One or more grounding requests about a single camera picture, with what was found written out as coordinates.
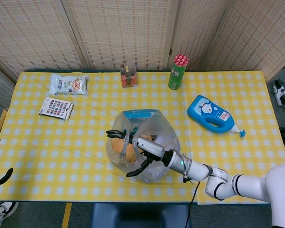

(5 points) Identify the card box with picture grid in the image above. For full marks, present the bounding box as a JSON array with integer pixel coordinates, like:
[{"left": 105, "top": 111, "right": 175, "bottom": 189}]
[{"left": 38, "top": 96, "right": 75, "bottom": 121}]

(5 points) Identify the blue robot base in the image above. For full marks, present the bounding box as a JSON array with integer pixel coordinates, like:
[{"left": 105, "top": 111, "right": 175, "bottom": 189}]
[{"left": 90, "top": 203, "right": 193, "bottom": 228}]

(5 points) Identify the yellow white checkered tablecloth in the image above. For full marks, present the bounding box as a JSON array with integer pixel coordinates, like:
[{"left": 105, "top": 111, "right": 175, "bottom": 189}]
[{"left": 0, "top": 70, "right": 285, "bottom": 205}]

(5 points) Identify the white snack packet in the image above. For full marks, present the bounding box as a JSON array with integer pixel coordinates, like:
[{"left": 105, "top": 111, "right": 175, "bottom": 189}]
[{"left": 49, "top": 73, "right": 90, "bottom": 96}]

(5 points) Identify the lavender white tissue pack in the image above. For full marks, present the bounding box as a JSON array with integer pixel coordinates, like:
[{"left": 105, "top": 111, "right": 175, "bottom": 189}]
[{"left": 153, "top": 133, "right": 180, "bottom": 157}]

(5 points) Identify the blue flat box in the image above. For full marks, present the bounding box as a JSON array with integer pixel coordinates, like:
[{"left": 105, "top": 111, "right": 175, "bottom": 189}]
[{"left": 122, "top": 109, "right": 159, "bottom": 120}]

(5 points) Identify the blue detergent bottle with handle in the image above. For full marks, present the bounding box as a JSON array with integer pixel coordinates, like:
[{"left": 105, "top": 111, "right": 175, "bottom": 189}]
[{"left": 186, "top": 95, "right": 247, "bottom": 138}]

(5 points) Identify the green snack can, red lid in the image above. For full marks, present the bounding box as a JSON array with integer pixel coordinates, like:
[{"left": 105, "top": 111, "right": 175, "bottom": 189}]
[{"left": 167, "top": 54, "right": 190, "bottom": 90}]

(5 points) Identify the orange soft item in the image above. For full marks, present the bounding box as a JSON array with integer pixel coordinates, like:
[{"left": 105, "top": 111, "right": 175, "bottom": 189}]
[{"left": 111, "top": 134, "right": 155, "bottom": 165}]

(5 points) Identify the white black sneaker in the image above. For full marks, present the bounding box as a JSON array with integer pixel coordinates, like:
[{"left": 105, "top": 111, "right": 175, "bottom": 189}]
[{"left": 0, "top": 201, "right": 19, "bottom": 228}]

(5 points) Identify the clear plastic bag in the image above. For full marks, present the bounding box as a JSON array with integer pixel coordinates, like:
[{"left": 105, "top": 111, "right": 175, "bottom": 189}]
[{"left": 105, "top": 109, "right": 181, "bottom": 185}]

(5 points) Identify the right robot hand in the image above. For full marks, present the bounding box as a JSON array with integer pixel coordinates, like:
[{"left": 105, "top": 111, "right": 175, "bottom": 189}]
[{"left": 106, "top": 129, "right": 174, "bottom": 178}]

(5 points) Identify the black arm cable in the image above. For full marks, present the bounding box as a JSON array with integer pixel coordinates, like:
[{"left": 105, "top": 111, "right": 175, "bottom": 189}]
[{"left": 183, "top": 177, "right": 200, "bottom": 228}]

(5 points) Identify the beige woven folding screen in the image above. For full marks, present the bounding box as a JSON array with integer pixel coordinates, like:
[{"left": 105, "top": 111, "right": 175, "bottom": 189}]
[{"left": 0, "top": 0, "right": 285, "bottom": 83}]

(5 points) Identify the white power strip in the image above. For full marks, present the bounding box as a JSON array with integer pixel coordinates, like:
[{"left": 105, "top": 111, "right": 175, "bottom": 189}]
[{"left": 272, "top": 79, "right": 285, "bottom": 112}]

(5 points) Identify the clear box with red items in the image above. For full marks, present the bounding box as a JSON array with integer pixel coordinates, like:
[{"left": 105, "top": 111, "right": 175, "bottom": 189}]
[{"left": 120, "top": 63, "right": 139, "bottom": 89}]

